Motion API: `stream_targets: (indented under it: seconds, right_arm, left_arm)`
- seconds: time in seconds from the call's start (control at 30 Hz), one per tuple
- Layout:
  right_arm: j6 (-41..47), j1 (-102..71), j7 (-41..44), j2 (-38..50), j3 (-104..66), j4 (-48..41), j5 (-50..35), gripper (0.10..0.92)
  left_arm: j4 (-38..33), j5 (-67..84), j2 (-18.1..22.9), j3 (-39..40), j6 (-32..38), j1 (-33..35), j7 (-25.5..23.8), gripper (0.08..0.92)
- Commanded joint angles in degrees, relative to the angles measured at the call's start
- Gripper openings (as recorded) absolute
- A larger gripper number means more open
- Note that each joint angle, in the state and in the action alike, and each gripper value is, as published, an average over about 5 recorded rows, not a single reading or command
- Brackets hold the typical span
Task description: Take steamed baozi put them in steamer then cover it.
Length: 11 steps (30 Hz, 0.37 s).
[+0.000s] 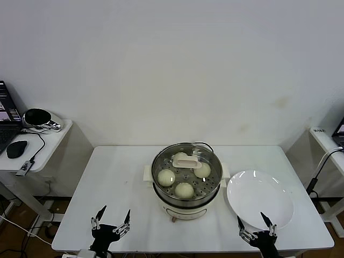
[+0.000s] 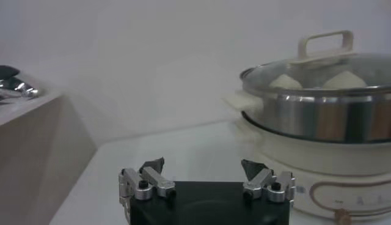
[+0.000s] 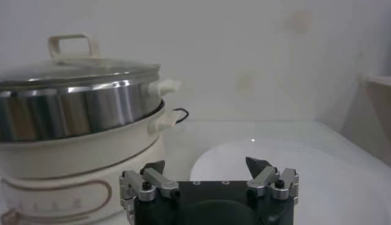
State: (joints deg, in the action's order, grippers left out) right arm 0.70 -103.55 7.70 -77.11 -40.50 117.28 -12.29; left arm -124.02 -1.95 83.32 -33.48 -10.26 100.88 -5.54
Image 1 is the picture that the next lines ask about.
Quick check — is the black hub cable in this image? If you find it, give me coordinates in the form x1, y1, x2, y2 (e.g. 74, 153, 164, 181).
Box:
20, 128, 46, 162

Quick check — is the glass lid with cream handle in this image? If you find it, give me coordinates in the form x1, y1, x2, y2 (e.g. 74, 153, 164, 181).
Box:
152, 142, 224, 201

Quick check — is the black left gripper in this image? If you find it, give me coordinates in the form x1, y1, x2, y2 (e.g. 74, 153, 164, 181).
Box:
90, 205, 132, 253

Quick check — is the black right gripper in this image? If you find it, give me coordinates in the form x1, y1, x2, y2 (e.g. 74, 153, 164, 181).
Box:
236, 211, 280, 258

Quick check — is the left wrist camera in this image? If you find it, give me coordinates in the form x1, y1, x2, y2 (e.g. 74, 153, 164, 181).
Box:
77, 249, 97, 258

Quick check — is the grey usb hub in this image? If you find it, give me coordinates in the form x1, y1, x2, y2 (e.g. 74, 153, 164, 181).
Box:
15, 159, 35, 177

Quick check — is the black computer mouse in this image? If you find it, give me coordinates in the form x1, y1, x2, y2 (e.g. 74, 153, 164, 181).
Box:
5, 140, 28, 159

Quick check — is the cream electric cooker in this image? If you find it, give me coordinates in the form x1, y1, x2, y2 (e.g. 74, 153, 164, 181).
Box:
144, 171, 229, 223

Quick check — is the white plate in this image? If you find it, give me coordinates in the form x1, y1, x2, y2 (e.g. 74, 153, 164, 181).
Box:
226, 169, 295, 231

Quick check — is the black cooker power cord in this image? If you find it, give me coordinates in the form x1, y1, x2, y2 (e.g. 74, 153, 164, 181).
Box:
192, 141, 216, 153

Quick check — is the black power adapter cable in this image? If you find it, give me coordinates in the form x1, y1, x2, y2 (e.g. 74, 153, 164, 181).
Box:
307, 146, 344, 198

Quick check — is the chrome and black device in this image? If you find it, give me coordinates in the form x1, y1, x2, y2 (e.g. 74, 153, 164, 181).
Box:
21, 107, 65, 132

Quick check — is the white floor cable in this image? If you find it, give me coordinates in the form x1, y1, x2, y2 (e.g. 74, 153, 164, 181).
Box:
0, 213, 53, 246

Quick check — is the steel steamer basket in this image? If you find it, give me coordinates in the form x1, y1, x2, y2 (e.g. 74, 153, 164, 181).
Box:
142, 142, 231, 202

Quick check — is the open dark laptop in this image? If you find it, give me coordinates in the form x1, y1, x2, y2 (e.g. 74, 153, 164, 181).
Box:
332, 117, 344, 147

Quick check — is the open black laptop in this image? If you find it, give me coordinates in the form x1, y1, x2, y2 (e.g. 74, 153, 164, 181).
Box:
0, 80, 24, 155

